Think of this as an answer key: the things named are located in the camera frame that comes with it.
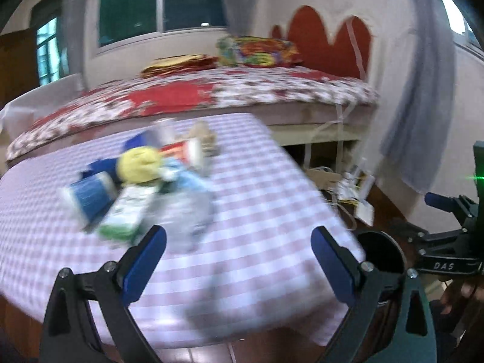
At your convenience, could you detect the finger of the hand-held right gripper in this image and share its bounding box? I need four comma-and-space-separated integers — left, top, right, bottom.
424, 192, 479, 228
388, 222, 466, 253

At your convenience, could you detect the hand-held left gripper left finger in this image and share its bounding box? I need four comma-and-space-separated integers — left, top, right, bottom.
40, 226, 167, 363

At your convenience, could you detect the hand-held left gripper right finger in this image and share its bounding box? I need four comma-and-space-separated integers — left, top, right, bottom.
310, 226, 439, 363

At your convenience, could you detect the black trash bin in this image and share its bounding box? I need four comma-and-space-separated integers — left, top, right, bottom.
353, 230, 411, 307

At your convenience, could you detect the green and white carton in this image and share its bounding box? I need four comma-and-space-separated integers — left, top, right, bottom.
97, 183, 158, 243

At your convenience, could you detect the clear plastic bottle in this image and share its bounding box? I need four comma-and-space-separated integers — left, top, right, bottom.
150, 189, 217, 255

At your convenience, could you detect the light blue face mask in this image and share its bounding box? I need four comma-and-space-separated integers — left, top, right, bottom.
161, 159, 213, 194

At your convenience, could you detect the yellow paper ball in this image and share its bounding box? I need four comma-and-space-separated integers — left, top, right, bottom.
116, 147, 164, 185

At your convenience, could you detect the red and white paper cup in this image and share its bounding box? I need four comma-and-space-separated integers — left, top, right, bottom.
161, 138, 207, 171

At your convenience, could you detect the clear plastic cup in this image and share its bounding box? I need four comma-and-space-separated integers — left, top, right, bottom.
151, 118, 178, 146

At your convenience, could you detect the person's right hand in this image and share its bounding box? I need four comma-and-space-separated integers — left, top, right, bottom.
439, 280, 484, 337

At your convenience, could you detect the white router box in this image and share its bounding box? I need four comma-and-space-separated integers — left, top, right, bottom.
355, 200, 376, 226

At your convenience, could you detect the cardboard piece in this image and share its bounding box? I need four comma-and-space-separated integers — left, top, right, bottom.
307, 166, 343, 190

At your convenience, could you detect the grey curtain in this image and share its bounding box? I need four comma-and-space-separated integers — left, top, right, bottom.
60, 0, 90, 92
379, 0, 470, 194
220, 0, 262, 39

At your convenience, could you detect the blue cloth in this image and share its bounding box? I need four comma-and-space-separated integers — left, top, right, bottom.
124, 130, 159, 152
79, 157, 122, 183

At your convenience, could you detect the beige crumpled cloth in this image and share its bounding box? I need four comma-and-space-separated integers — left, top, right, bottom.
187, 120, 221, 156

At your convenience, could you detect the bed with floral cover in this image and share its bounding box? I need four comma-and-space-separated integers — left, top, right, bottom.
7, 64, 381, 160

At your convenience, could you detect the red scalloped headboard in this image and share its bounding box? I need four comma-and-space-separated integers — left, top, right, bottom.
270, 5, 374, 83

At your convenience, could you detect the folded red yellow blanket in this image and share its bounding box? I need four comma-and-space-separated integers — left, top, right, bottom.
141, 54, 221, 79

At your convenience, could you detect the white sheet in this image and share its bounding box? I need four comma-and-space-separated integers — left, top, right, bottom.
0, 74, 84, 134

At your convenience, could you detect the colourful printed pillow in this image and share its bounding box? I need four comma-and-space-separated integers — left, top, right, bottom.
215, 35, 304, 69

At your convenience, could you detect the small window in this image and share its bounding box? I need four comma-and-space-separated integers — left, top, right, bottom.
35, 17, 62, 86

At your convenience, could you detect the wooden door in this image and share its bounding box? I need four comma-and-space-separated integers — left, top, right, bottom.
0, 28, 41, 101

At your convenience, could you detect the large window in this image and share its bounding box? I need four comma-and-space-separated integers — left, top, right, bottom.
96, 0, 228, 48

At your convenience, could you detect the bed frame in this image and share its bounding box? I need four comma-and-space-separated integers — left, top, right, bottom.
261, 98, 376, 152

